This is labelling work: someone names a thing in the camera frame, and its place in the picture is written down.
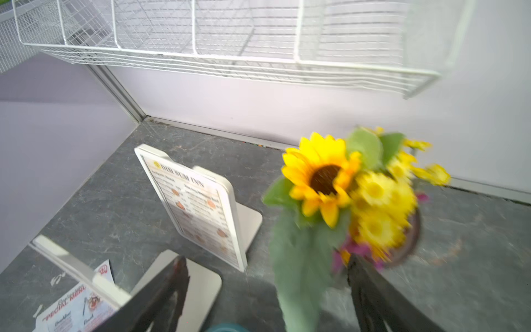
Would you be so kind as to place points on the sunflower bouquet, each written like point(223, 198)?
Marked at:
point(321, 178)

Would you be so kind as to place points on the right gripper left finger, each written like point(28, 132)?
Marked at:
point(158, 306)

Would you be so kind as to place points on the teal plastic tray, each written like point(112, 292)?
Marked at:
point(225, 327)

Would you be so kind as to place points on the dark glass flower vase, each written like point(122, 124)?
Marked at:
point(383, 238)

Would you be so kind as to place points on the white mesh wall basket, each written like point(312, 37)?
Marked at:
point(13, 52)

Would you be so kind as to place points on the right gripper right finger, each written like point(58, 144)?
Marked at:
point(379, 306)

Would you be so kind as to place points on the white wire wall shelf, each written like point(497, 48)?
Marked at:
point(394, 46)

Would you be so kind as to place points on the red special menu sheet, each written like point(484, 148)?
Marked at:
point(79, 309)

